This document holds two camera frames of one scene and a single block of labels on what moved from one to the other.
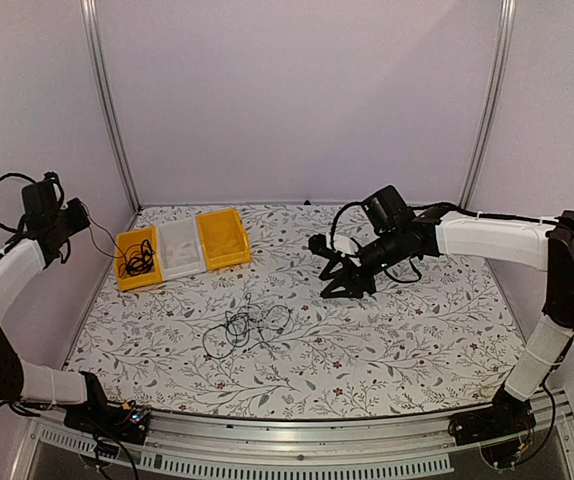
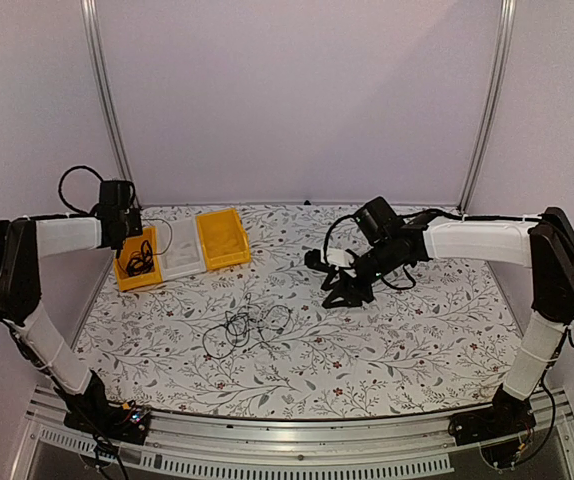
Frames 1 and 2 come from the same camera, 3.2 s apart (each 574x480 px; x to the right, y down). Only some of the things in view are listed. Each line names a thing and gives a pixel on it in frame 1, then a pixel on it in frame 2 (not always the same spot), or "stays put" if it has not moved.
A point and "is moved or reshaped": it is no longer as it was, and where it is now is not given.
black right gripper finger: x=343 y=288 to x=341 y=298
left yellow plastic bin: x=138 y=261 stays put
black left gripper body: x=78 y=222 to x=131 y=229
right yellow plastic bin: x=223 y=239 stays put
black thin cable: x=138 y=260 is moved or reshaped
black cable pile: x=220 y=341 stays put
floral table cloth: x=265 y=342 stays put
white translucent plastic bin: x=179 y=250 stays put
